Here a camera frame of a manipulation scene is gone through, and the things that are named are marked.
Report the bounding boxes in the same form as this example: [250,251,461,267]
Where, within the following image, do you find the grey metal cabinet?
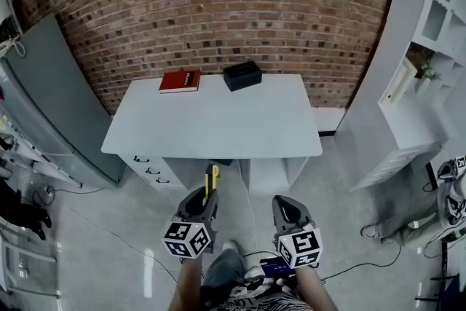
[0,14,127,189]

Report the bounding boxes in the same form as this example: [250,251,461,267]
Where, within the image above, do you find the yellow-handled tool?
[205,163,221,202]

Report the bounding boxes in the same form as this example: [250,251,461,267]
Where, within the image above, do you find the long black floor cable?
[31,185,180,282]

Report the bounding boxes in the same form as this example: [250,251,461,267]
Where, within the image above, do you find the blue waist device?
[258,255,296,278]

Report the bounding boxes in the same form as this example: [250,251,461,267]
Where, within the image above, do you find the person's grey trouser legs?
[201,239,264,289]

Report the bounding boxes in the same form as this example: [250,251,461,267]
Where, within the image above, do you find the white shelving unit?
[336,0,466,192]

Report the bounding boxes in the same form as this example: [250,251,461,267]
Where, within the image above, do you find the white desk drawer unit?
[119,154,187,191]

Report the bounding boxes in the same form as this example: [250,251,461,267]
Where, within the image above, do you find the small green plant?
[418,60,442,83]

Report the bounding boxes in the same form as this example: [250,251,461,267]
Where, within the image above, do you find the white metal frame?
[0,225,60,298]

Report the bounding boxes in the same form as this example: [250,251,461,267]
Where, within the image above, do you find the white desk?
[100,73,324,194]

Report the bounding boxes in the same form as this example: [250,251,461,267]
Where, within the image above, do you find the person's patterned shirt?
[196,280,311,311]

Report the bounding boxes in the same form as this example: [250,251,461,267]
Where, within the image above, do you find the person's right forearm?
[293,264,339,311]

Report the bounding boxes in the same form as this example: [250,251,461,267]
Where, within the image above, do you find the metal wire rack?
[0,111,76,187]

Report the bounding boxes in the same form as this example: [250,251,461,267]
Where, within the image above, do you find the black floor stand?
[414,239,466,304]

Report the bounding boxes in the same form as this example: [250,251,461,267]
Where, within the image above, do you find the person's left forearm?
[167,256,205,311]

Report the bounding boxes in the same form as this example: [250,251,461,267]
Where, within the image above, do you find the white cable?
[235,158,260,256]

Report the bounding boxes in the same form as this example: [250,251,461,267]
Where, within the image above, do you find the white coiled cord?
[0,36,27,59]

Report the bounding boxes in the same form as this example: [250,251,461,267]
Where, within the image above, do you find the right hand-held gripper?
[272,194,324,269]

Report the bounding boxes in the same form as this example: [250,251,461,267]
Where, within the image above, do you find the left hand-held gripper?
[162,187,220,260]

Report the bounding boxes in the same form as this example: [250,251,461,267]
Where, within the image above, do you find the red book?
[159,69,202,95]

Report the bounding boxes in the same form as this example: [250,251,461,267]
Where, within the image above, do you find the black tissue box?
[222,60,263,92]

